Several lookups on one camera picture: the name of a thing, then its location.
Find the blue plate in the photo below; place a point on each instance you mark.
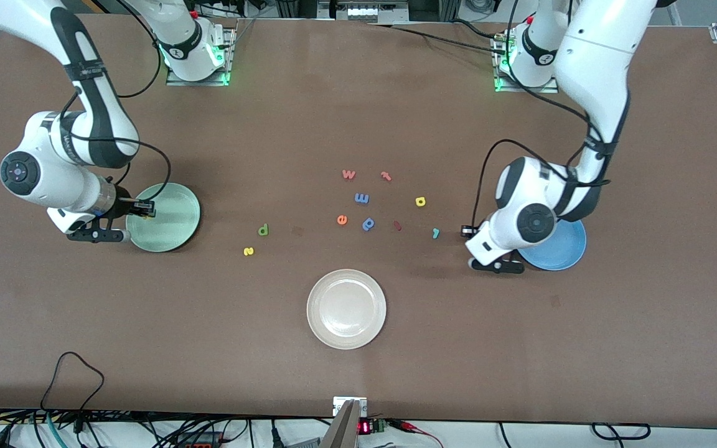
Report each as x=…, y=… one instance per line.
x=564, y=249

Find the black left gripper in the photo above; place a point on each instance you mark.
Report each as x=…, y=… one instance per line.
x=463, y=234

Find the grey connector block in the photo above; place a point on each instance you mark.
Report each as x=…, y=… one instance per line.
x=365, y=11

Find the grey metal bar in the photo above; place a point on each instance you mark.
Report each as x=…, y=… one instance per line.
x=343, y=432

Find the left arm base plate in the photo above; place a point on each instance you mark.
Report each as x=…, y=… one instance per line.
x=501, y=87

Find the red clip leads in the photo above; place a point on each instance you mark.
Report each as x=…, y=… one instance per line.
x=405, y=425

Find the board with red display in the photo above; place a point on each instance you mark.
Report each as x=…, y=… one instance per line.
x=365, y=427

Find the red connector block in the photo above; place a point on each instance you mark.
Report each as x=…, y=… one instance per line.
x=200, y=443

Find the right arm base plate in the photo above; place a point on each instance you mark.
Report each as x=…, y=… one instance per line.
x=229, y=56

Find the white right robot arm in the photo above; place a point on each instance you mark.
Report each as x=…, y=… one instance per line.
x=60, y=186

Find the blue letter p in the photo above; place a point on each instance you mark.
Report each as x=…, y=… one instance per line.
x=368, y=224

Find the blue letter m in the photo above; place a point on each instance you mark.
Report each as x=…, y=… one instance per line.
x=361, y=198

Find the white plate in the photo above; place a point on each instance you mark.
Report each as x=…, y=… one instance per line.
x=346, y=309

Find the green plate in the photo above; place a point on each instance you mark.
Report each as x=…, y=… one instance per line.
x=172, y=227

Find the silver clamp plate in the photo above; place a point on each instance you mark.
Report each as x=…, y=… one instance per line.
x=338, y=407

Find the pink letter w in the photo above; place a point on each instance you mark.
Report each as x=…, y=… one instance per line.
x=348, y=174

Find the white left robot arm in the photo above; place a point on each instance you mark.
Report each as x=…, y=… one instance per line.
x=595, y=62

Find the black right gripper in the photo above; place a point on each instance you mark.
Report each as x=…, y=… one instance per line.
x=126, y=205

